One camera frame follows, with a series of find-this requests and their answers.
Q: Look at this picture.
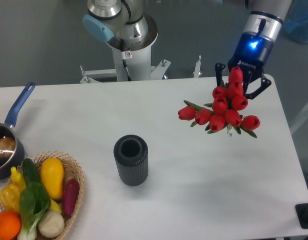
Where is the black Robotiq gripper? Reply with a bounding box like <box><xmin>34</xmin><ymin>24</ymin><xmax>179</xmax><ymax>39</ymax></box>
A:
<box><xmin>215</xmin><ymin>33</ymin><xmax>273</xmax><ymax>99</ymax></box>

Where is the red tulip bouquet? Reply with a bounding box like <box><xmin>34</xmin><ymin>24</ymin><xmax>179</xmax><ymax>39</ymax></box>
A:
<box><xmin>178</xmin><ymin>66</ymin><xmax>260</xmax><ymax>138</ymax></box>

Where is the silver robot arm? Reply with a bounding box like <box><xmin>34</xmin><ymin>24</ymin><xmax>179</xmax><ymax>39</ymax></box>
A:
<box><xmin>82</xmin><ymin>0</ymin><xmax>291</xmax><ymax>100</ymax></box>

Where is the blue translucent container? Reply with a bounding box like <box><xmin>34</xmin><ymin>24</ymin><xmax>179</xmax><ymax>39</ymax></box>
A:
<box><xmin>283</xmin><ymin>0</ymin><xmax>308</xmax><ymax>44</ymax></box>

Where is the dark grey ribbed vase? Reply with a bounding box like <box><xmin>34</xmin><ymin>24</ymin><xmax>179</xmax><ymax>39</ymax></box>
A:
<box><xmin>113</xmin><ymin>134</ymin><xmax>149</xmax><ymax>186</ymax></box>

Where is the black device at table edge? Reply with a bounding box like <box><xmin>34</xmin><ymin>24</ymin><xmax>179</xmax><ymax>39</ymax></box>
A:
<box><xmin>295</xmin><ymin>203</ymin><xmax>308</xmax><ymax>229</ymax></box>

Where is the woven wicker basket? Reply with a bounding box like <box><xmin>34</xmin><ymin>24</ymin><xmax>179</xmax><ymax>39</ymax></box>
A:
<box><xmin>0</xmin><ymin>151</ymin><xmax>84</xmax><ymax>240</ymax></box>

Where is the purple eggplant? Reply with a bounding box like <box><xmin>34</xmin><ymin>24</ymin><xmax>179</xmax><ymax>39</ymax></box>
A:
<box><xmin>61</xmin><ymin>178</ymin><xmax>80</xmax><ymax>217</ymax></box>

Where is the yellow squash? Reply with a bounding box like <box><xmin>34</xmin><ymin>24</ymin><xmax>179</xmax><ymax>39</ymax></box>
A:
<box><xmin>41</xmin><ymin>157</ymin><xmax>64</xmax><ymax>201</ymax></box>

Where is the green cucumber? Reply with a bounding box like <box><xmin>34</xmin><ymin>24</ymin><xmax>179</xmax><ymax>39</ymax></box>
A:
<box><xmin>22</xmin><ymin>158</ymin><xmax>42</xmax><ymax>185</ymax></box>

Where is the green bok choy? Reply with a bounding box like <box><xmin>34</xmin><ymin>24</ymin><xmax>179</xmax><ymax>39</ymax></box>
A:
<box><xmin>17</xmin><ymin>181</ymin><xmax>52</xmax><ymax>240</ymax></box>

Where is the brown bread in pan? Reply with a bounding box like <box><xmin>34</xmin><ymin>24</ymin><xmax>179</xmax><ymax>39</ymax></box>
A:
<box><xmin>0</xmin><ymin>137</ymin><xmax>16</xmax><ymax>158</ymax></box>

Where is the small yellow pepper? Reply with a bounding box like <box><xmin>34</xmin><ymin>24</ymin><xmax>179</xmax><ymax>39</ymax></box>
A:
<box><xmin>11</xmin><ymin>166</ymin><xmax>26</xmax><ymax>191</ymax></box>

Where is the yellow bell pepper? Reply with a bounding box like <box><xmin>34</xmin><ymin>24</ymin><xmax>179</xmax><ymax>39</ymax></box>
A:
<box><xmin>0</xmin><ymin>183</ymin><xmax>21</xmax><ymax>213</ymax></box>

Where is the orange fruit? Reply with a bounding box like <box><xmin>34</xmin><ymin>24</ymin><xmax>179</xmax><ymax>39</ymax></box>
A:
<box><xmin>0</xmin><ymin>211</ymin><xmax>21</xmax><ymax>240</ymax></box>

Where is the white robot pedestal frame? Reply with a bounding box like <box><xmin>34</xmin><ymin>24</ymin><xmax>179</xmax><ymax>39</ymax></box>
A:
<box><xmin>79</xmin><ymin>37</ymin><xmax>203</xmax><ymax>84</ymax></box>

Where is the blue handled saucepan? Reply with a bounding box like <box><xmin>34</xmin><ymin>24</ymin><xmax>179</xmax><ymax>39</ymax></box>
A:
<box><xmin>0</xmin><ymin>82</ymin><xmax>36</xmax><ymax>180</ymax></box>

